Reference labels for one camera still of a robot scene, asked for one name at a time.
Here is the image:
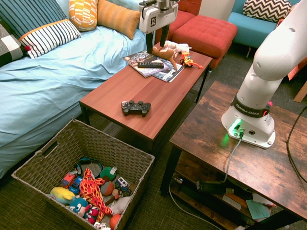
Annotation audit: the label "red tufted ottoman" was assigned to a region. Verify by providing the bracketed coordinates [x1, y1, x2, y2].
[172, 15, 238, 69]

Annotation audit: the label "grey orange knitted toy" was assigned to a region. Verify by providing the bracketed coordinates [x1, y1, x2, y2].
[100, 181, 116, 196]

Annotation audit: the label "brown plush animal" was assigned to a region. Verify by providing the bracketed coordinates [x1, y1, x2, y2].
[152, 45, 178, 71]

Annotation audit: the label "yellow patterned pillow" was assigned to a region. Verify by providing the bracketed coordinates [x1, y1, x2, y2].
[69, 0, 99, 32]

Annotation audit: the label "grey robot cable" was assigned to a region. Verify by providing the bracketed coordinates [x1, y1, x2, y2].
[220, 133, 245, 184]

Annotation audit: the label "white navy striped pillow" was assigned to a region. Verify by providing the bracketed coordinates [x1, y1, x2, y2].
[19, 19, 82, 59]

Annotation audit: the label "red upholstered chair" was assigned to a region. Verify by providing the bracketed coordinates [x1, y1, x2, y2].
[154, 0, 202, 45]

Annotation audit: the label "black power unit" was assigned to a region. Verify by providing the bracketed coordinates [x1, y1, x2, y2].
[196, 180, 235, 196]

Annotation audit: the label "light wood furniture piece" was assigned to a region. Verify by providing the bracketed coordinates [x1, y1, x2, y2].
[293, 80, 307, 104]

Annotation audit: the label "blue black headphones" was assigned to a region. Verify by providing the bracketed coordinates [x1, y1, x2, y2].
[73, 157, 104, 178]

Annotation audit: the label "black white chevron pillow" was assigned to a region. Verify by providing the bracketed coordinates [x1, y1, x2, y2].
[242, 0, 292, 23]

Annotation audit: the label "orange toy vehicle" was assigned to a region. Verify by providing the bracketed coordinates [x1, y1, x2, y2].
[180, 51, 204, 70]

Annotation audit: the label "orange ball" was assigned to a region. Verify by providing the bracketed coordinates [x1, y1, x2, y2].
[109, 213, 122, 230]

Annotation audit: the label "white plush animal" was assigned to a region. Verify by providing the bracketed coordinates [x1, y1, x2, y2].
[164, 40, 193, 58]

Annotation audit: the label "blue white cover magazine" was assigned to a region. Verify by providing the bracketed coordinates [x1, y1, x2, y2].
[153, 61, 185, 83]

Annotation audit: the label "orange object by wall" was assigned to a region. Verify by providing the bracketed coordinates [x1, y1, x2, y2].
[287, 57, 307, 81]

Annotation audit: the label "white plush toy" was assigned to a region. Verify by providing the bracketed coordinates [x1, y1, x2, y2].
[111, 195, 131, 215]

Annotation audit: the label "black remote control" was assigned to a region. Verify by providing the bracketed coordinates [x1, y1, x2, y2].
[137, 61, 165, 69]

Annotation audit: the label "yellow blue plush toy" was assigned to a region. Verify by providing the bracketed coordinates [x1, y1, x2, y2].
[49, 186, 76, 206]

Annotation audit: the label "teal sofa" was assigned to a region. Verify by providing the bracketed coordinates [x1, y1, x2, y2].
[227, 0, 301, 60]

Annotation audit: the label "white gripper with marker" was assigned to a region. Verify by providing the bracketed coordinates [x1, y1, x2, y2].
[138, 0, 179, 54]

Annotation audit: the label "plain orange pillow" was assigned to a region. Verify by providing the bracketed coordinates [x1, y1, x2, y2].
[96, 0, 141, 40]

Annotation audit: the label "rustic brown wood table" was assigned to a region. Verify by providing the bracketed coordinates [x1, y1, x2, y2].
[160, 80, 307, 230]

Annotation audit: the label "white floor cable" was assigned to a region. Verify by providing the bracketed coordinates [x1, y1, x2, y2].
[167, 178, 225, 230]

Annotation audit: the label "orange flame dolphin plush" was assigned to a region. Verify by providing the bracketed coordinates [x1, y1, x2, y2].
[79, 167, 114, 222]

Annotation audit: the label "teal paper envelope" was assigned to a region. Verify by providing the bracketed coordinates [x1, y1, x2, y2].
[245, 199, 272, 220]

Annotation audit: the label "white paper sheet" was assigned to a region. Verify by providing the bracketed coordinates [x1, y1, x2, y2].
[251, 193, 274, 206]

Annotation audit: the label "black gamepad controller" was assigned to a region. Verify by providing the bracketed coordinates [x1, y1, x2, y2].
[120, 100, 152, 117]

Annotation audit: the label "dark cover magazine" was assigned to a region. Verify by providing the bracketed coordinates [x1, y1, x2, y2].
[122, 50, 170, 72]

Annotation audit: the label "reddish wood coffee table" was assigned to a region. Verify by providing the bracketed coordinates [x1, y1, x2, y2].
[79, 43, 213, 156]

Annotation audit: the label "small white blue toy car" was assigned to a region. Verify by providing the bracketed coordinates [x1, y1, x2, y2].
[114, 176, 131, 197]

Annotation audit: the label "green soft ball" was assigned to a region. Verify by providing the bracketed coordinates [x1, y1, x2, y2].
[99, 165, 118, 182]

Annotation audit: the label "light blue covered bed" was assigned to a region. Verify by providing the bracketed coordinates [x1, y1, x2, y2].
[0, 0, 148, 180]

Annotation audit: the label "blue police toy car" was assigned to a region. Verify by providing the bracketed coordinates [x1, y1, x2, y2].
[69, 176, 83, 195]

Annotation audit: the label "black white checked pillow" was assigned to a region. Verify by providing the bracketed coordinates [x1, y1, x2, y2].
[0, 23, 31, 68]

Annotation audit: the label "white red fire truck toy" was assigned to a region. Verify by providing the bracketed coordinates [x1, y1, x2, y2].
[93, 221, 109, 230]

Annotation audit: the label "lavender cover magazine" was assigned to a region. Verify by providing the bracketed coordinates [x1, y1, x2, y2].
[133, 65, 170, 79]

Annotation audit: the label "dark teal striped pillow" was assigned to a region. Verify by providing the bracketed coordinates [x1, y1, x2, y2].
[0, 0, 69, 40]

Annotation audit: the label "black cable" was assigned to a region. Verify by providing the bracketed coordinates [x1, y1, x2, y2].
[286, 112, 307, 184]

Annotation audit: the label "grey wicker basket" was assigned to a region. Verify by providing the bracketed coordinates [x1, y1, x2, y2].
[11, 119, 156, 230]

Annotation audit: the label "Captain America plush doll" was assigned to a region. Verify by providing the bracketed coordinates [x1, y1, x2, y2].
[69, 197, 100, 225]

